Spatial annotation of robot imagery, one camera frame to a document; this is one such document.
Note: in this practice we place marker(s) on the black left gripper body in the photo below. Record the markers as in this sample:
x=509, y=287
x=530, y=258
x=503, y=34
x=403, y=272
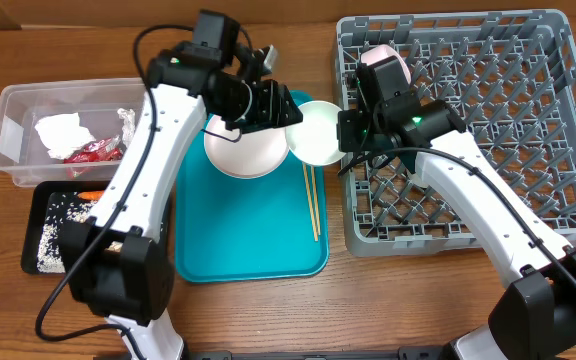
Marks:
x=250, y=108

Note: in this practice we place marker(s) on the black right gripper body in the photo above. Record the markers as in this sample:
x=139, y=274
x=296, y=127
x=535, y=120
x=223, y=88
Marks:
x=364, y=136

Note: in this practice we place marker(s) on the small white plate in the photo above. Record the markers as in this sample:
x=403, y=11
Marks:
x=314, y=140

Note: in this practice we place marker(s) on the large white plate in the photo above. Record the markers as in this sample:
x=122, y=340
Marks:
x=254, y=155

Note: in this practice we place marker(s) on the white bowl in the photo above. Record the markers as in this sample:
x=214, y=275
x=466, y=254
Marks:
x=382, y=52

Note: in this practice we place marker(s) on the orange carrot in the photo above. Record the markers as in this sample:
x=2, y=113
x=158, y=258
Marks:
x=91, y=195

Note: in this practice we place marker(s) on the white rice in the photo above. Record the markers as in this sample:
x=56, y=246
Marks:
x=62, y=207

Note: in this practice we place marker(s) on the white cup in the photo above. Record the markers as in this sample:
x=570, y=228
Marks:
x=416, y=180

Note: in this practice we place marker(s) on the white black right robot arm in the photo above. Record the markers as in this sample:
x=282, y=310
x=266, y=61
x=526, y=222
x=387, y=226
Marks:
x=536, y=316

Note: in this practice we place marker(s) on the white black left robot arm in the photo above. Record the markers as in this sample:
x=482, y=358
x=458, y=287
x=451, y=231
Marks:
x=115, y=261

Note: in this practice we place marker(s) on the grey dishwasher rack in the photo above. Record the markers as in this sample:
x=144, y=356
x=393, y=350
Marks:
x=511, y=75

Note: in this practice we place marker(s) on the clear plastic waste bin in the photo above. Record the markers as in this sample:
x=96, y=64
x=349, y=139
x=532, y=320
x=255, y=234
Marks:
x=86, y=106

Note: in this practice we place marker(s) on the right wooden chopstick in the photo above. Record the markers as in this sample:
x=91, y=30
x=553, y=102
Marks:
x=315, y=200

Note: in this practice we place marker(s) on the wooden chopstick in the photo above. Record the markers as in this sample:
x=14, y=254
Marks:
x=315, y=200
x=310, y=202

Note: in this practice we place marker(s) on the left wooden chopstick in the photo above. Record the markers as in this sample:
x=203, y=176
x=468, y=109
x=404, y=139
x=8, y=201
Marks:
x=310, y=202

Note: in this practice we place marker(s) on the crumpled white tissue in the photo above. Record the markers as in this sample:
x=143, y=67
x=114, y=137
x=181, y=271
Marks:
x=127, y=116

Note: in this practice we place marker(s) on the teal serving tray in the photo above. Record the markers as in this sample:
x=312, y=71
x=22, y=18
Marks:
x=230, y=229

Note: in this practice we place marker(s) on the red snack wrapper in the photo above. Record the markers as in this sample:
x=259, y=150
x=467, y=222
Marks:
x=97, y=151

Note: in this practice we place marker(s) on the white paper napkin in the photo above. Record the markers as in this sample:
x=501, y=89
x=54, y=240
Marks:
x=63, y=135

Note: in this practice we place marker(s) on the black rectangular tray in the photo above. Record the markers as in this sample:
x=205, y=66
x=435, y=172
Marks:
x=37, y=212

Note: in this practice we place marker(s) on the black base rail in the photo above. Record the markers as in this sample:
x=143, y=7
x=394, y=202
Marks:
x=403, y=353

